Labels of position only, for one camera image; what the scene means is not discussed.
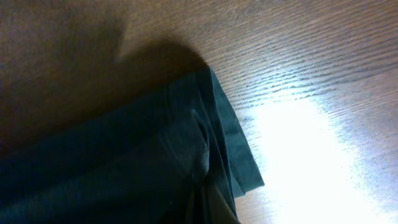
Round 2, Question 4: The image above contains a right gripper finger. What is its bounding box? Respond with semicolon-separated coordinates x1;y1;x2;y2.
206;184;240;224

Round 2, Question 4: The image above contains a dark green t-shirt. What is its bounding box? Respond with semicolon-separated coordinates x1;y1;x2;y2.
1;68;264;223

